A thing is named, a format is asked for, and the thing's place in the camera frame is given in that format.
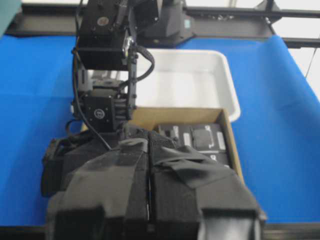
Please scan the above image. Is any blue table cloth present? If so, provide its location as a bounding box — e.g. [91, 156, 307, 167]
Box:
[0, 36, 320, 226]

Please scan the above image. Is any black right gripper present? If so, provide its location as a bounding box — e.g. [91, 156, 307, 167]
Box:
[71, 84, 137, 132]

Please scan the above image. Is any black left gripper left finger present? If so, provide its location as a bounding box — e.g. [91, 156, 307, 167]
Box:
[41, 125, 149, 240]

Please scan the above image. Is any black Dynamixel box front centre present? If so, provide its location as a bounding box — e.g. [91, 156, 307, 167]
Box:
[204, 152, 232, 168]

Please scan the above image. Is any black metal frame rail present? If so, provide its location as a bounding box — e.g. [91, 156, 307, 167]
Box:
[4, 0, 320, 48]

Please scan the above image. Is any black Dynamixel box middle centre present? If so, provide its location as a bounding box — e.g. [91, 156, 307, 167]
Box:
[156, 123, 227, 153]

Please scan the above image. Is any white plastic tray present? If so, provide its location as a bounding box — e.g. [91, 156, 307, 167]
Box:
[87, 49, 242, 123]

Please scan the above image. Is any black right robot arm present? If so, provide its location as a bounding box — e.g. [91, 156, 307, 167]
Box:
[71, 0, 194, 134]

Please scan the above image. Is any brown cardboard box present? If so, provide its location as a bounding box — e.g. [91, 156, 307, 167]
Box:
[81, 107, 245, 183]

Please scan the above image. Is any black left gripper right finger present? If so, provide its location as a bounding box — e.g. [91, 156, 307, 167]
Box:
[148, 131, 265, 240]

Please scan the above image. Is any black dynamixel box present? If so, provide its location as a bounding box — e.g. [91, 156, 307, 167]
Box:
[156, 123, 227, 153]
[204, 152, 232, 168]

